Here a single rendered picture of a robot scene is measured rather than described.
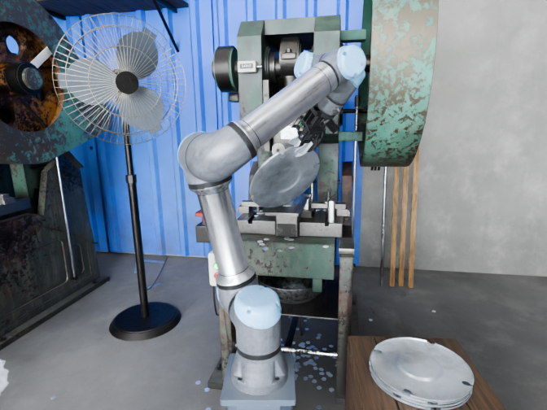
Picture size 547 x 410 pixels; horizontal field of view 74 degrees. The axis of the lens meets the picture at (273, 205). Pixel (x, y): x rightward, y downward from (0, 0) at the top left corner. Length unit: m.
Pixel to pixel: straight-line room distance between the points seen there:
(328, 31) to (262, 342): 1.09
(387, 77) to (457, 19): 1.73
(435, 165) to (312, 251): 1.59
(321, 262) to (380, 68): 0.73
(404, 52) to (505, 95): 1.79
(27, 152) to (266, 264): 1.33
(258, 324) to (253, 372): 0.13
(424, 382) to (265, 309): 0.54
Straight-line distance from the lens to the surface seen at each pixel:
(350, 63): 0.92
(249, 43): 1.53
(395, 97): 1.22
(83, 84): 1.91
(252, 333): 0.94
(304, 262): 1.46
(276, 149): 1.52
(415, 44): 1.21
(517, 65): 2.96
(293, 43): 1.56
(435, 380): 1.25
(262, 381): 1.00
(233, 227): 0.97
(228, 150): 0.80
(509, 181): 2.99
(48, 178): 2.56
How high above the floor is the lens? 1.11
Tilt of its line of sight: 13 degrees down
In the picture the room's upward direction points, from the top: 1 degrees counter-clockwise
